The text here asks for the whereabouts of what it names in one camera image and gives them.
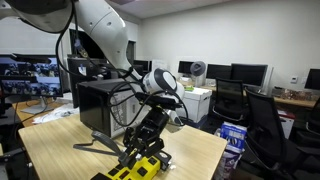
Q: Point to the grey round device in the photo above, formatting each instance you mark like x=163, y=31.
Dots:
x=198, y=68

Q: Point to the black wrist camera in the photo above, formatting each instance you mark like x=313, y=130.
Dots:
x=156, y=100

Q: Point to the white paper pile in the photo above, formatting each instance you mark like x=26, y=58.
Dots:
x=53, y=115

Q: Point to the green item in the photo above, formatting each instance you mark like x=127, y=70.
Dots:
x=189, y=88

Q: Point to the black microwave oven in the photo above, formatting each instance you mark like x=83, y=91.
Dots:
x=93, y=106

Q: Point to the white wall thermostat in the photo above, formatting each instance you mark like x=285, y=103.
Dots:
x=294, y=79

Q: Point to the yellow power strip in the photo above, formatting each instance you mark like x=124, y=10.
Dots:
x=146, y=168

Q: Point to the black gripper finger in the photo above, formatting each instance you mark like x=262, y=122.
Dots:
x=154, y=147
x=131, y=148

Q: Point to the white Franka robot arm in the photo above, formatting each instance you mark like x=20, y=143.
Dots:
x=103, y=30

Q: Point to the black computer monitor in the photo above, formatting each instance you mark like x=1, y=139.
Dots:
x=313, y=79
x=185, y=67
x=218, y=71
x=249, y=75

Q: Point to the black stereo camera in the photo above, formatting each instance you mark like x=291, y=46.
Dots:
x=30, y=58

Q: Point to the white red box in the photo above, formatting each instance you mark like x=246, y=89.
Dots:
x=286, y=123

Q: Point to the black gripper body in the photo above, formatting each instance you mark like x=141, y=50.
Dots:
x=155, y=121

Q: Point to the black mesh office chair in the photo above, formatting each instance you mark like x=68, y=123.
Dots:
x=229, y=96

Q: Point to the large black mesh chair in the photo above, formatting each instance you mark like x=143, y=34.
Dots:
x=266, y=133

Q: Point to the brown parts pile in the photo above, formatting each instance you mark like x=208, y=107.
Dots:
x=293, y=95

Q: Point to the blue white carton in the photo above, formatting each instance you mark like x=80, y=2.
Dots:
x=226, y=165
x=233, y=136

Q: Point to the monitor showing camera views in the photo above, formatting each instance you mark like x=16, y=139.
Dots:
x=31, y=75

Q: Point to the white cardboard box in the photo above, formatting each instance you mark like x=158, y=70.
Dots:
x=200, y=103

